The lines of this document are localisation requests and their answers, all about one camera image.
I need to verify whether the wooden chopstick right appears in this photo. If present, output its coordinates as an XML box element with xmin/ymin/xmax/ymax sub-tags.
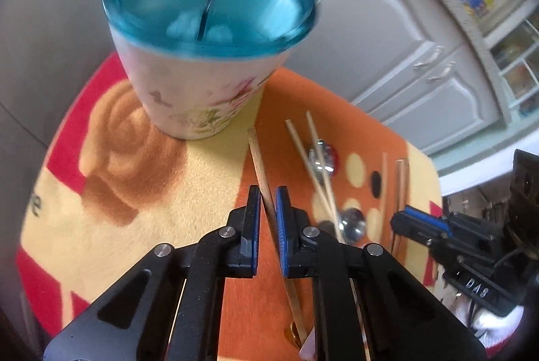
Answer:
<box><xmin>305</xmin><ymin>110</ymin><xmax>339</xmax><ymax>231</ymax></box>

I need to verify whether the cabinet handle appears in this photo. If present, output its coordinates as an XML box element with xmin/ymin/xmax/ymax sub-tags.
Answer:
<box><xmin>414</xmin><ymin>45</ymin><xmax>444</xmax><ymax>70</ymax></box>
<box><xmin>426</xmin><ymin>61</ymin><xmax>455</xmax><ymax>83</ymax></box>

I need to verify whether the orange rose patterned mat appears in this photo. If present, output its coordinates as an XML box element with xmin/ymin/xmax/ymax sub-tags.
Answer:
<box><xmin>17</xmin><ymin>55</ymin><xmax>442</xmax><ymax>335</ymax></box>

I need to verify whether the grey cabinet door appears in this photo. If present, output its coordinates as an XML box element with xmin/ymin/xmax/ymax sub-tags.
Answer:
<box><xmin>286</xmin><ymin>0</ymin><xmax>463</xmax><ymax>113</ymax></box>

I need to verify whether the wooden chopstick left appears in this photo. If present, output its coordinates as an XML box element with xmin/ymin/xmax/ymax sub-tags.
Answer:
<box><xmin>285</xmin><ymin>119</ymin><xmax>344</xmax><ymax>242</ymax></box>

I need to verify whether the silver spoon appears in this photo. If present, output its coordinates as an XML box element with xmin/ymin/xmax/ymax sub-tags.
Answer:
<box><xmin>318</xmin><ymin>208</ymin><xmax>366</xmax><ymax>245</ymax></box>
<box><xmin>308</xmin><ymin>139</ymin><xmax>338</xmax><ymax>179</ymax></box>

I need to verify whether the gold utensil handle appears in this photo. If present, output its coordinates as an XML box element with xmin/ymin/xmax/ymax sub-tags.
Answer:
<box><xmin>248</xmin><ymin>127</ymin><xmax>308</xmax><ymax>348</ymax></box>

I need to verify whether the lower cabinet handle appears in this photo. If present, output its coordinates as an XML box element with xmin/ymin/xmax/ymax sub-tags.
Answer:
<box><xmin>426</xmin><ymin>61</ymin><xmax>455</xmax><ymax>83</ymax></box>

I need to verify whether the grey lower cabinet drawer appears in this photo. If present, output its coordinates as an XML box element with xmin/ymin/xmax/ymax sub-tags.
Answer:
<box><xmin>369</xmin><ymin>44</ymin><xmax>502</xmax><ymax>155</ymax></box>

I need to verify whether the floral cup with blue rim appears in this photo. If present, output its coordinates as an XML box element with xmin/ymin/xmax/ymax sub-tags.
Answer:
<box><xmin>102</xmin><ymin>0</ymin><xmax>316</xmax><ymax>139</ymax></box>

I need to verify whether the lower silver spoon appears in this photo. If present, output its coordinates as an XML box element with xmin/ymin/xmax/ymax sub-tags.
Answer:
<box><xmin>318</xmin><ymin>208</ymin><xmax>366</xmax><ymax>245</ymax></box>

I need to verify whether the upper silver spoon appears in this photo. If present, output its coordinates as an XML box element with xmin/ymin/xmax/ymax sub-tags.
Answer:
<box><xmin>308</xmin><ymin>139</ymin><xmax>338</xmax><ymax>179</ymax></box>

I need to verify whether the glass door cabinet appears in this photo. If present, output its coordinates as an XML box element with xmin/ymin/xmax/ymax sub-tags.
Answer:
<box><xmin>485</xmin><ymin>0</ymin><xmax>538</xmax><ymax>122</ymax></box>

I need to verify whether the upper cabinet handle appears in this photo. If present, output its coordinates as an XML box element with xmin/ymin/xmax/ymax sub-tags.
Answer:
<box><xmin>414</xmin><ymin>45</ymin><xmax>444</xmax><ymax>70</ymax></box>

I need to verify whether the wooden chopstick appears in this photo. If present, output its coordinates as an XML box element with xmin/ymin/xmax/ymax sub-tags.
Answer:
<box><xmin>305</xmin><ymin>110</ymin><xmax>339</xmax><ymax>231</ymax></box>
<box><xmin>285</xmin><ymin>119</ymin><xmax>344</xmax><ymax>242</ymax></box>

